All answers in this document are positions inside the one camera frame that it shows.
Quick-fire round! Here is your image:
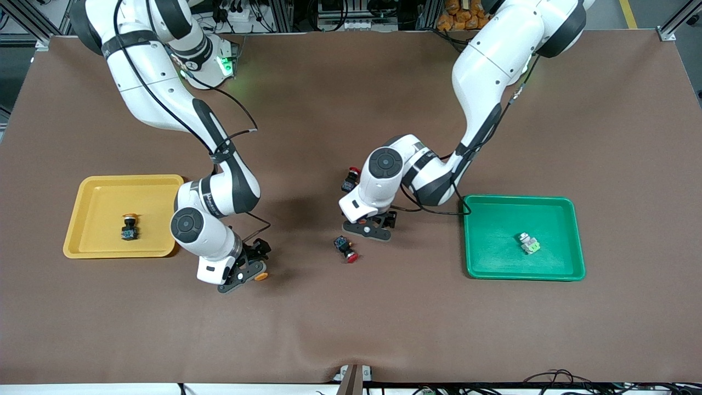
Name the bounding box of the metal table clamp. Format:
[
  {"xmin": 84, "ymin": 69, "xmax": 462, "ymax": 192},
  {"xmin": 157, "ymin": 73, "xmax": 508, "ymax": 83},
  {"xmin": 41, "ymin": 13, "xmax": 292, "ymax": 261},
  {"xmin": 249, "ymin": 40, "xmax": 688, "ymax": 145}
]
[{"xmin": 332, "ymin": 364, "xmax": 373, "ymax": 395}]

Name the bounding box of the yellow plastic tray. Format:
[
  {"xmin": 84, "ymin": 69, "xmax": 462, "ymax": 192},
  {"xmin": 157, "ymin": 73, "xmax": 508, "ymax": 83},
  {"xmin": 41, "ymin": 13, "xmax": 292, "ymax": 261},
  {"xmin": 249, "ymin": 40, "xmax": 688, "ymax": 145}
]
[{"xmin": 63, "ymin": 174, "xmax": 185, "ymax": 259}]

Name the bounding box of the green plastic tray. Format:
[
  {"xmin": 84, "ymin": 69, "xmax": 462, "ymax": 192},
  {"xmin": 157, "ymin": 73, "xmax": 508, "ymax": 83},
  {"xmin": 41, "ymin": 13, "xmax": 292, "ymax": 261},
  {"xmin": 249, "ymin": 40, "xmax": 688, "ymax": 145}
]
[{"xmin": 462, "ymin": 195, "xmax": 587, "ymax": 282}]

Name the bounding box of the black cable bundle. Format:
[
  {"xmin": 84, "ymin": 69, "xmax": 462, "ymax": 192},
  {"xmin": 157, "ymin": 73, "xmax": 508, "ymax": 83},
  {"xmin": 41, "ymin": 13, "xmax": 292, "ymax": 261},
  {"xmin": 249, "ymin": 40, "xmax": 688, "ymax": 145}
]
[{"xmin": 524, "ymin": 369, "xmax": 702, "ymax": 395}]

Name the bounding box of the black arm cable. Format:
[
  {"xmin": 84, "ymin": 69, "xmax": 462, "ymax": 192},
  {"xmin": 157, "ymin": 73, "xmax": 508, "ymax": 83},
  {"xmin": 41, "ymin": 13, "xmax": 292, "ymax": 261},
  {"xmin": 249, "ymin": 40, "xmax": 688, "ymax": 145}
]
[
  {"xmin": 112, "ymin": 0, "xmax": 272, "ymax": 242},
  {"xmin": 399, "ymin": 52, "xmax": 541, "ymax": 216}
]

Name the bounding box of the long white socket strip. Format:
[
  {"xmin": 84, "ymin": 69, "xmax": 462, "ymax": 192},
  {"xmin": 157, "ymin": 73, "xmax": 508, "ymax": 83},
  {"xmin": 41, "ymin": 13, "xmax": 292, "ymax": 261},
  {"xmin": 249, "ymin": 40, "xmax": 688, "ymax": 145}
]
[{"xmin": 317, "ymin": 19, "xmax": 379, "ymax": 31}]

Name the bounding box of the white power strip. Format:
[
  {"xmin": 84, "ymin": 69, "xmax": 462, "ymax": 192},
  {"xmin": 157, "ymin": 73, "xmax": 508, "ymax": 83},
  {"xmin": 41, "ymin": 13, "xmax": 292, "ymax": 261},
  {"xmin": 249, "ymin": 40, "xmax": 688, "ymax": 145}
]
[{"xmin": 227, "ymin": 4, "xmax": 258, "ymax": 22}]

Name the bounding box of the brown table cover mat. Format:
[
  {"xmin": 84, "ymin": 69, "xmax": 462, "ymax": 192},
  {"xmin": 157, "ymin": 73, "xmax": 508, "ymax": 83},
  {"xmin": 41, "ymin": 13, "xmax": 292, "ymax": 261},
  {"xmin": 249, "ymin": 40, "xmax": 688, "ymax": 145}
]
[{"xmin": 0, "ymin": 30, "xmax": 702, "ymax": 385}]

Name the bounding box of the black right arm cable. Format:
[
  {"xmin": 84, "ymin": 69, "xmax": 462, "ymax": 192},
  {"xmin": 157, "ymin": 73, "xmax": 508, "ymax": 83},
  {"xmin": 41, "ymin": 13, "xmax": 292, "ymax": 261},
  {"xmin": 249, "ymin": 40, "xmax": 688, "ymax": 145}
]
[{"xmin": 112, "ymin": 0, "xmax": 272, "ymax": 242}]

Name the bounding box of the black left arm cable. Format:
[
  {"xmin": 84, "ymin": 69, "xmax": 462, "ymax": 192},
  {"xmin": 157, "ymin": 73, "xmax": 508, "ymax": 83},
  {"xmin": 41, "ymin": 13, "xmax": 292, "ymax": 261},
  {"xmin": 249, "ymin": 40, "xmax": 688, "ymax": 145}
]
[{"xmin": 399, "ymin": 52, "xmax": 541, "ymax": 216}]

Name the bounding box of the aluminium frame post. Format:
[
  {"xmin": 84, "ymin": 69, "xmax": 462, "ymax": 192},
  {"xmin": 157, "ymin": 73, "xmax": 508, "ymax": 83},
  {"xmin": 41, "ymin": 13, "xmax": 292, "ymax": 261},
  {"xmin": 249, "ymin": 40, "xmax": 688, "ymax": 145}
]
[
  {"xmin": 656, "ymin": 0, "xmax": 702, "ymax": 42},
  {"xmin": 0, "ymin": 0, "xmax": 77, "ymax": 51}
]

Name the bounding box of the orange bagged items pile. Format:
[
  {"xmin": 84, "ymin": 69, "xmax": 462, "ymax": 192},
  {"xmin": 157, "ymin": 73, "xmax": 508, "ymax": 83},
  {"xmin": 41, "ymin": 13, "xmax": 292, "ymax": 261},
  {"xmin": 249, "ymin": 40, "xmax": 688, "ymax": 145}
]
[{"xmin": 437, "ymin": 0, "xmax": 494, "ymax": 31}]

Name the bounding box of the white button with green face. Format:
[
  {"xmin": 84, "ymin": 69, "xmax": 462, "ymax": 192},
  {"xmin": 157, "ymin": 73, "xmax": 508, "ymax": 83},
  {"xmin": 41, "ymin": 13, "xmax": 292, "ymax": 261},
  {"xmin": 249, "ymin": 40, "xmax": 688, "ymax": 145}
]
[{"xmin": 514, "ymin": 232, "xmax": 541, "ymax": 255}]

